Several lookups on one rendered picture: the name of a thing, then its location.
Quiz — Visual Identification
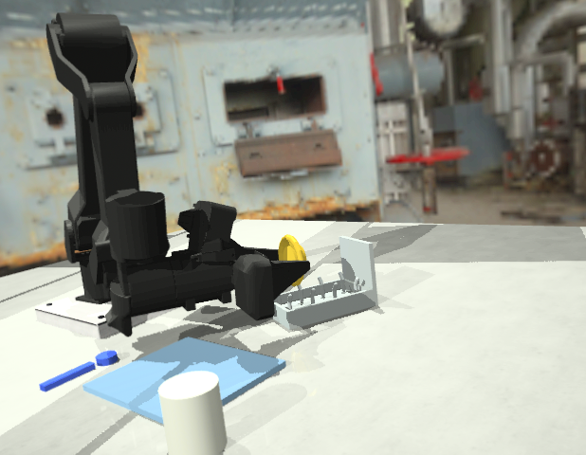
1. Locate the yellow plate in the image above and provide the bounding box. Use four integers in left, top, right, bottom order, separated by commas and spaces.
278, 234, 307, 286

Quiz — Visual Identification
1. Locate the light blue flat mat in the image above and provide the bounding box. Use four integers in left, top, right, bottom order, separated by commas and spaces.
82, 337, 286, 424

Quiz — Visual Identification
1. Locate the white cylinder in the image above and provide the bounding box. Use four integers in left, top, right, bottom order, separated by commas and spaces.
158, 371, 228, 455

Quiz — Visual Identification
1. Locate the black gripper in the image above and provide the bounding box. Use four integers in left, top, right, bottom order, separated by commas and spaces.
166, 238, 310, 320

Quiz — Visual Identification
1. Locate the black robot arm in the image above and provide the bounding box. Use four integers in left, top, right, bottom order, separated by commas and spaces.
46, 12, 237, 337

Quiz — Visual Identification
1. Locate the white dish rack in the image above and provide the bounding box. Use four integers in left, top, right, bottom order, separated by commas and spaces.
273, 236, 378, 330

